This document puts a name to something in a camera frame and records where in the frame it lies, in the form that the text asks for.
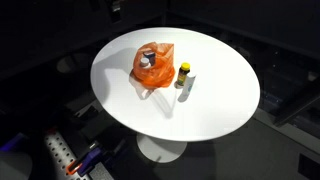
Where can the white pill bottle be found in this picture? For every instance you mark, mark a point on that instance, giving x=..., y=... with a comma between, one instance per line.
x=144, y=62

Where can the orange plastic bag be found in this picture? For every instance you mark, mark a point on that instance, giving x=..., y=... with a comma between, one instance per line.
x=160, y=75

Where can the yellow capped brown bottle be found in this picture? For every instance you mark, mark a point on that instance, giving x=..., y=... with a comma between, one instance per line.
x=183, y=75

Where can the white tube bottle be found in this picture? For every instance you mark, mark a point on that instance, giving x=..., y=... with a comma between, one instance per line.
x=190, y=85

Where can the orange purple clamp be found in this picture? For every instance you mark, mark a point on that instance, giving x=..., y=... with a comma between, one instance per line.
x=87, y=160

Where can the white round object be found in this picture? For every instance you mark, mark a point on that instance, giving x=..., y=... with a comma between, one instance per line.
x=13, y=166

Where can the white table pedestal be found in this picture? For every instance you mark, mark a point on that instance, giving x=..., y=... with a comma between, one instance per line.
x=160, y=150

